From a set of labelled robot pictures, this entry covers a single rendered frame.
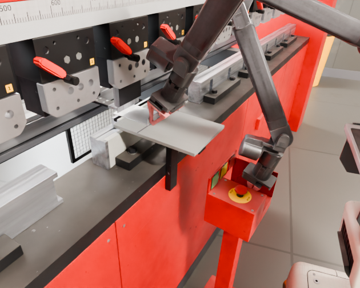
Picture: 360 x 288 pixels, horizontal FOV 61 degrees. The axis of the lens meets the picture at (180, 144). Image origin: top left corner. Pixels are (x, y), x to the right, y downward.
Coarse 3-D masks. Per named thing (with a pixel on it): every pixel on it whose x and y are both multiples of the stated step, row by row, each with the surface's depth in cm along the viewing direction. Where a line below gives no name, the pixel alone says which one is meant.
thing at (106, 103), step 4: (96, 100) 97; (100, 100) 98; (104, 100) 98; (108, 100) 98; (100, 104) 96; (104, 104) 95; (108, 104) 95; (112, 104) 96; (112, 108) 94; (116, 108) 93
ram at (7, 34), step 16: (0, 0) 48; (16, 0) 50; (32, 0) 53; (176, 0) 90; (192, 0) 97; (64, 16) 59; (80, 16) 62; (96, 16) 66; (112, 16) 70; (128, 16) 74; (0, 32) 50; (16, 32) 52; (32, 32) 54; (48, 32) 57
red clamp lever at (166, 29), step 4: (164, 24) 83; (164, 28) 83; (168, 28) 83; (164, 32) 85; (168, 32) 84; (172, 32) 86; (168, 36) 86; (172, 36) 86; (168, 40) 91; (172, 40) 89; (176, 40) 90; (180, 40) 90; (176, 44) 90
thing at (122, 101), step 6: (132, 84) 89; (138, 84) 91; (114, 90) 85; (120, 90) 85; (126, 90) 87; (132, 90) 90; (138, 90) 92; (114, 96) 86; (120, 96) 86; (126, 96) 88; (132, 96) 90; (138, 96) 93; (114, 102) 87; (120, 102) 86; (126, 102) 89; (132, 102) 93; (120, 108) 89; (126, 108) 91
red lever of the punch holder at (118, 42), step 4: (112, 40) 68; (116, 40) 68; (120, 40) 68; (116, 44) 68; (120, 44) 69; (124, 44) 70; (120, 48) 70; (124, 48) 70; (128, 48) 72; (124, 52) 72; (128, 52) 72; (128, 56) 76; (132, 56) 74; (136, 56) 75; (132, 60) 76; (136, 60) 75
